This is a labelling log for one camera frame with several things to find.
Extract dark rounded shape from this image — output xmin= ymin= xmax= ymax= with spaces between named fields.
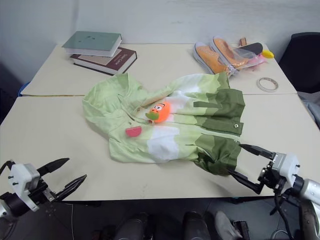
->
xmin=115 ymin=213 xmax=154 ymax=240
xmin=181 ymin=211 xmax=211 ymax=240

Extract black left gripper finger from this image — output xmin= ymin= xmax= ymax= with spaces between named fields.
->
xmin=36 ymin=157 xmax=71 ymax=176
xmin=53 ymin=174 xmax=88 ymax=201

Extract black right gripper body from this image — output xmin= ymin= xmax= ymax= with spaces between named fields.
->
xmin=258 ymin=161 xmax=289 ymax=193

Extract black table tennis paddle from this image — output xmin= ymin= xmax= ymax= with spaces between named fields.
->
xmin=237 ymin=37 xmax=265 ymax=55

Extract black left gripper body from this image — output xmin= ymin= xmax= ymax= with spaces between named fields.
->
xmin=28 ymin=174 xmax=57 ymax=205

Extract beige tape roll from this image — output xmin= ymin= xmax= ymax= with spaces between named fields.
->
xmin=256 ymin=76 xmax=279 ymax=94

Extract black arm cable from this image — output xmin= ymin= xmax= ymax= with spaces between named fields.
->
xmin=0 ymin=159 xmax=15 ymax=174
xmin=269 ymin=187 xmax=304 ymax=226

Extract yellow plastic toy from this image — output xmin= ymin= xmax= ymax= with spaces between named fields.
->
xmin=261 ymin=49 xmax=275 ymax=60

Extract grey-green hardcover book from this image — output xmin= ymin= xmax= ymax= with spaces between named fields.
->
xmin=61 ymin=30 xmax=123 ymax=59

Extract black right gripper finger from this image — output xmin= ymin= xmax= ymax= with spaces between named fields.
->
xmin=228 ymin=170 xmax=265 ymax=196
xmin=238 ymin=142 xmax=275 ymax=160

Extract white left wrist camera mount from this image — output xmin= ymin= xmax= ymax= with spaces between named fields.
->
xmin=6 ymin=163 xmax=41 ymax=212

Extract clear plastic bag pink contents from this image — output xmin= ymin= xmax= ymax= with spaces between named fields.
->
xmin=231 ymin=46 xmax=269 ymax=72

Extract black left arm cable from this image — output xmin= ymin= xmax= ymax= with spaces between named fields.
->
xmin=0 ymin=159 xmax=15 ymax=174

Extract grey rounded shape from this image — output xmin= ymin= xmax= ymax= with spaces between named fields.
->
xmin=214 ymin=210 xmax=244 ymax=240

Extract grey cloth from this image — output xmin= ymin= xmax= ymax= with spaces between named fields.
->
xmin=296 ymin=90 xmax=320 ymax=126

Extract dark red hardcover book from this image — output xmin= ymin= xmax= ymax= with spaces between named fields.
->
xmin=69 ymin=46 xmax=138 ymax=77

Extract orange canvas sneaker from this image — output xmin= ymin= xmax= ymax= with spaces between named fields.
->
xmin=209 ymin=35 xmax=250 ymax=73
xmin=192 ymin=41 xmax=228 ymax=75

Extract green white zip jacket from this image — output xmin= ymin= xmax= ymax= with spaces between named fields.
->
xmin=82 ymin=71 xmax=246 ymax=177

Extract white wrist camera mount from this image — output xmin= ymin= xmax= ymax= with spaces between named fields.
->
xmin=272 ymin=152 xmax=301 ymax=187
xmin=6 ymin=163 xmax=41 ymax=212

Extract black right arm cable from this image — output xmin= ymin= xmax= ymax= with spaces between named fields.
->
xmin=269 ymin=187 xmax=304 ymax=226

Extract black chair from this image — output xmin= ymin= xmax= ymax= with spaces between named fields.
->
xmin=278 ymin=32 xmax=320 ymax=94

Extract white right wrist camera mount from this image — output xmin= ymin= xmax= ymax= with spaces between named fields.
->
xmin=272 ymin=152 xmax=301 ymax=187

